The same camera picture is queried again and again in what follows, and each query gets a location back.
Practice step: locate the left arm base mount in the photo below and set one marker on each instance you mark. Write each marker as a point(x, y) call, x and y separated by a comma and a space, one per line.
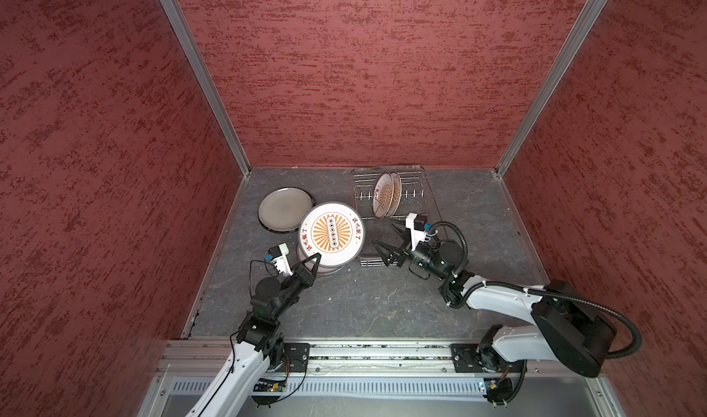
point(292, 358)

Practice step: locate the wire dish rack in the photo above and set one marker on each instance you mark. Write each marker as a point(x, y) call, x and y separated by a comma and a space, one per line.
point(416, 197)

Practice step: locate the dark striped rim plate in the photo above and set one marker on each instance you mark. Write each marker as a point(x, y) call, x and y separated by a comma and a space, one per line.
point(280, 226)

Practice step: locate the right aluminium corner post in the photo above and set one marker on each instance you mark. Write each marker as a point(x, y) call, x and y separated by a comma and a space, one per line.
point(581, 28)

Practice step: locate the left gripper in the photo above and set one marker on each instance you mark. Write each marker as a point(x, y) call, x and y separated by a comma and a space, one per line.
point(304, 274)

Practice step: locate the floral plate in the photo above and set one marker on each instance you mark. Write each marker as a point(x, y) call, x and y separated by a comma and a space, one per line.
point(330, 262)

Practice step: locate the left circuit board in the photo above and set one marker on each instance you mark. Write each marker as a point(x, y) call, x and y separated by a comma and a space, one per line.
point(277, 386)

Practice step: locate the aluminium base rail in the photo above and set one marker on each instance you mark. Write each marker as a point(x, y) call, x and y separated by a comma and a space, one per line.
point(327, 357)

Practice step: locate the right circuit board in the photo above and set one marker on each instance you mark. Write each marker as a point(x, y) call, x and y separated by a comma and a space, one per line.
point(497, 390)

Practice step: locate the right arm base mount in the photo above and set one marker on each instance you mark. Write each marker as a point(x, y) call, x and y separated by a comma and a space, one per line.
point(467, 357)

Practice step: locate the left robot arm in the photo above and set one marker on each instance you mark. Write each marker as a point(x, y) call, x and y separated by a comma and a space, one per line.
point(258, 345)

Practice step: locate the left aluminium corner post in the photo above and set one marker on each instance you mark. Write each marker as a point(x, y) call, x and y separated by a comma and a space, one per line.
point(190, 48)

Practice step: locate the aluminium corner post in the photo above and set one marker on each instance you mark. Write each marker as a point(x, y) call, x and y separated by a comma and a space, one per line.
point(190, 48)
point(581, 28)

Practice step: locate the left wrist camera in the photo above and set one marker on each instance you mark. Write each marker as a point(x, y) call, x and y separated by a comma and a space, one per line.
point(277, 257)

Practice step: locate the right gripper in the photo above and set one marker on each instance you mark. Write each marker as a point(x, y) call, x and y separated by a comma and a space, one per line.
point(388, 260)

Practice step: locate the plain grey white plate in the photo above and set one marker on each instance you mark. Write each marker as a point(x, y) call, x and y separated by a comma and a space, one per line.
point(286, 203)

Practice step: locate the circuit board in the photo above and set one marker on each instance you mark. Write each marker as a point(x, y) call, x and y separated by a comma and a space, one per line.
point(497, 390)
point(277, 386)

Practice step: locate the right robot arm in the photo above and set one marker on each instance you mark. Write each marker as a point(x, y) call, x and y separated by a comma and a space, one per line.
point(541, 322)

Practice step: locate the small red patterned plate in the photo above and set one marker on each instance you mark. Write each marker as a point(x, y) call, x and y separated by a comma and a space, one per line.
point(333, 227)

